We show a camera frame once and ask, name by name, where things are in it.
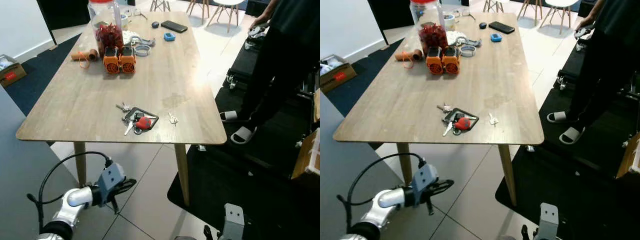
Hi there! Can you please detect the grey handheld controller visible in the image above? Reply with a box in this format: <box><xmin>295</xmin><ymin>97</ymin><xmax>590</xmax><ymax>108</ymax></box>
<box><xmin>245</xmin><ymin>25</ymin><xmax>269</xmax><ymax>51</ymax></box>
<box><xmin>574</xmin><ymin>25</ymin><xmax>596</xmax><ymax>52</ymax></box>

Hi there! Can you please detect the hand of black-clothed person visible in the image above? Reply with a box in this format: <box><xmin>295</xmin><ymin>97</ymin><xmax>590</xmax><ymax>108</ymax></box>
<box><xmin>574</xmin><ymin>16</ymin><xmax>597</xmax><ymax>32</ymax></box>
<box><xmin>249</xmin><ymin>14</ymin><xmax>271</xmax><ymax>30</ymax></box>

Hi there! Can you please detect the black floor mat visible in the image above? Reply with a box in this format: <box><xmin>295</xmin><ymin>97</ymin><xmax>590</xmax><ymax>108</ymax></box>
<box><xmin>167</xmin><ymin>85</ymin><xmax>321</xmax><ymax>240</ymax></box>
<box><xmin>495</xmin><ymin>87</ymin><xmax>640</xmax><ymax>240</ymax></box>

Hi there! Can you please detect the black card holder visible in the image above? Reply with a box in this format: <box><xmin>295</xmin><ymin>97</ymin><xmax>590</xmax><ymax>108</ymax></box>
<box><xmin>450</xmin><ymin>108</ymin><xmax>479</xmax><ymax>132</ymax></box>
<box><xmin>131</xmin><ymin>108</ymin><xmax>160</xmax><ymax>132</ymax></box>

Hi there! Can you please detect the light wooden table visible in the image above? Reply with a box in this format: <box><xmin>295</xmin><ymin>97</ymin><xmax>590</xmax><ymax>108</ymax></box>
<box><xmin>332</xmin><ymin>11</ymin><xmax>546</xmax><ymax>207</ymax></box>
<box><xmin>15</xmin><ymin>11</ymin><xmax>228</xmax><ymax>207</ymax></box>

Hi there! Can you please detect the orange and black device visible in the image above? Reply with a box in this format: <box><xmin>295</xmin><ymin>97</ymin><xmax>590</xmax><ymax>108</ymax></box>
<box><xmin>103</xmin><ymin>47</ymin><xmax>121</xmax><ymax>75</ymax></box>
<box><xmin>120</xmin><ymin>46</ymin><xmax>137</xmax><ymax>74</ymax></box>
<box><xmin>442</xmin><ymin>46</ymin><xmax>460</xmax><ymax>75</ymax></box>
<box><xmin>426</xmin><ymin>47</ymin><xmax>444</xmax><ymax>76</ymax></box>

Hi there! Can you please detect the dark blue carpet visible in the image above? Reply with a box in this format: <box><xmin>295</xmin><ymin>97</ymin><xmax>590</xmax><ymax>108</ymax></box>
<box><xmin>325</xmin><ymin>39</ymin><xmax>405</xmax><ymax>118</ymax></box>
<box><xmin>4</xmin><ymin>32</ymin><xmax>83</xmax><ymax>117</ymax></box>

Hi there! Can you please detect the brown cardboard tube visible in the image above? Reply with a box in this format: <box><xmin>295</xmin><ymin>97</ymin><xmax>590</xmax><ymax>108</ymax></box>
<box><xmin>71</xmin><ymin>48</ymin><xmax>99</xmax><ymax>64</ymax></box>
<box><xmin>395</xmin><ymin>49</ymin><xmax>424</xmax><ymax>64</ymax></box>

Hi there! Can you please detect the cardboard box with red label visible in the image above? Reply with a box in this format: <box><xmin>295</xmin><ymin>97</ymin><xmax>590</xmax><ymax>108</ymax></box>
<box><xmin>320</xmin><ymin>54</ymin><xmax>358</xmax><ymax>94</ymax></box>
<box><xmin>0</xmin><ymin>54</ymin><xmax>28</xmax><ymax>88</ymax></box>

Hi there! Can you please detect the black wheeled case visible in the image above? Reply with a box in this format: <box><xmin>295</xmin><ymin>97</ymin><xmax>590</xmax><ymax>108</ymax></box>
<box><xmin>227</xmin><ymin>37</ymin><xmax>273</xmax><ymax>91</ymax></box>
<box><xmin>556</xmin><ymin>42</ymin><xmax>601</xmax><ymax>91</ymax></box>

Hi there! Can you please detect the tall black cabinet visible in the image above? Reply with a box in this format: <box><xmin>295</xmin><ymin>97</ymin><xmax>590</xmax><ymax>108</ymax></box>
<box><xmin>367</xmin><ymin>0</ymin><xmax>416</xmax><ymax>45</ymax></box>
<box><xmin>36</xmin><ymin>0</ymin><xmax>94</xmax><ymax>45</ymax></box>

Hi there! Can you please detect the person in black clothes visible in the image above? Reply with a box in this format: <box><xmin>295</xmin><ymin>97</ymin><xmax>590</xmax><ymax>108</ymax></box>
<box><xmin>220</xmin><ymin>0</ymin><xmax>321</xmax><ymax>146</ymax></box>
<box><xmin>546</xmin><ymin>0</ymin><xmax>640</xmax><ymax>146</ymax></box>

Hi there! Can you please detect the low black cabinet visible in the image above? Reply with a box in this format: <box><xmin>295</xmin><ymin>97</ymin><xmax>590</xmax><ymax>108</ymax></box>
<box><xmin>245</xmin><ymin>0</ymin><xmax>271</xmax><ymax>18</ymax></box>
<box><xmin>577</xmin><ymin>0</ymin><xmax>599</xmax><ymax>16</ymax></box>

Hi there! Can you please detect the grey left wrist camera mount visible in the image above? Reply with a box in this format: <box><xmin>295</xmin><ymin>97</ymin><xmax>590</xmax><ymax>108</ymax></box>
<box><xmin>96</xmin><ymin>162</ymin><xmax>126</xmax><ymax>203</ymax></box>
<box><xmin>411</xmin><ymin>164</ymin><xmax>440</xmax><ymax>203</ymax></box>

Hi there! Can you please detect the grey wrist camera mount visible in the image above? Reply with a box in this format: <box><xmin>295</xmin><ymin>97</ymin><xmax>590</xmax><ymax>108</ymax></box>
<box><xmin>411</xmin><ymin>164</ymin><xmax>440</xmax><ymax>203</ymax></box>
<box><xmin>222</xmin><ymin>203</ymin><xmax>246</xmax><ymax>240</ymax></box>
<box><xmin>539</xmin><ymin>202</ymin><xmax>560</xmax><ymax>240</ymax></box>
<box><xmin>96</xmin><ymin>162</ymin><xmax>126</xmax><ymax>203</ymax></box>

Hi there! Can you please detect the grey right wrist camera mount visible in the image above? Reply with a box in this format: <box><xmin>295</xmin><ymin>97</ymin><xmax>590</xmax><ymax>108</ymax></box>
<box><xmin>539</xmin><ymin>202</ymin><xmax>560</xmax><ymax>240</ymax></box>
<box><xmin>222</xmin><ymin>203</ymin><xmax>246</xmax><ymax>240</ymax></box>

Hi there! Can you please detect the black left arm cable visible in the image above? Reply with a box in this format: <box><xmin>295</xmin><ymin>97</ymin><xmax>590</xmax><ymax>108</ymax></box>
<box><xmin>27</xmin><ymin>151</ymin><xmax>114</xmax><ymax>234</ymax></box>
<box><xmin>337</xmin><ymin>152</ymin><xmax>427</xmax><ymax>234</ymax></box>

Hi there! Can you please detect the white cord bundle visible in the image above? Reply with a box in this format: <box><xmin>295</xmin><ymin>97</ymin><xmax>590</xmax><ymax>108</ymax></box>
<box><xmin>122</xmin><ymin>30</ymin><xmax>142</xmax><ymax>46</ymax></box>
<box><xmin>446</xmin><ymin>31</ymin><xmax>469</xmax><ymax>47</ymax></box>

